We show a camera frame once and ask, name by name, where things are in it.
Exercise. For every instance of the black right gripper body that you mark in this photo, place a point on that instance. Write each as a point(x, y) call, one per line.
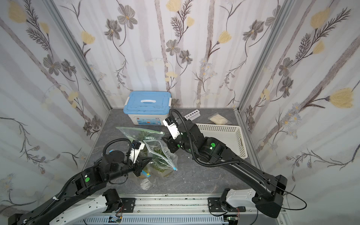
point(171, 142)

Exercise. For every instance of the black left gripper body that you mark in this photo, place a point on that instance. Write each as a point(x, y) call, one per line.
point(138, 165)

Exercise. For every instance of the clear bag blue zipper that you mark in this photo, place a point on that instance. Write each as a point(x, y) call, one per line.
point(145, 180)
point(171, 156)

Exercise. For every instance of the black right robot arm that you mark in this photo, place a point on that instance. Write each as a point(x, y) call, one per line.
point(266, 192)

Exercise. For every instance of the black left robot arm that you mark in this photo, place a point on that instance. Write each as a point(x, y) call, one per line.
point(118, 159)

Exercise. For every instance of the green zipper NIU bag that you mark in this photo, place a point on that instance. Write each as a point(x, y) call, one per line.
point(151, 138)

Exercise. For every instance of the small bag of rice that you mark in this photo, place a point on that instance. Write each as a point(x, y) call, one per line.
point(219, 119)

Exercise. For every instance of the white test tube rack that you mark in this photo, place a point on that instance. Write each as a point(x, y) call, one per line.
point(192, 115)

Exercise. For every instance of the blue lid storage box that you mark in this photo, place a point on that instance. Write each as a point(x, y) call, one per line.
point(148, 107)

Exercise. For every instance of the white perforated plastic basket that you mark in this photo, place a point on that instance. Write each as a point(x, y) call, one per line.
point(230, 135)

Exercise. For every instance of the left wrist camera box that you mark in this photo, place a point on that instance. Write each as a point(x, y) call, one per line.
point(137, 152)

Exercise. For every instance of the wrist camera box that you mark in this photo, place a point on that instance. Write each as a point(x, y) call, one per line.
point(137, 152)
point(172, 127)

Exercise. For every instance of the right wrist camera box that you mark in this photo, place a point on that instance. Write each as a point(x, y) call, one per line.
point(172, 127)

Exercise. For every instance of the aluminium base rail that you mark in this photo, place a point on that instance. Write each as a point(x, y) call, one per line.
point(169, 205)

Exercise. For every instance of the white vented cable duct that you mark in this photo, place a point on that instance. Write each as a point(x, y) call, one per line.
point(154, 220)

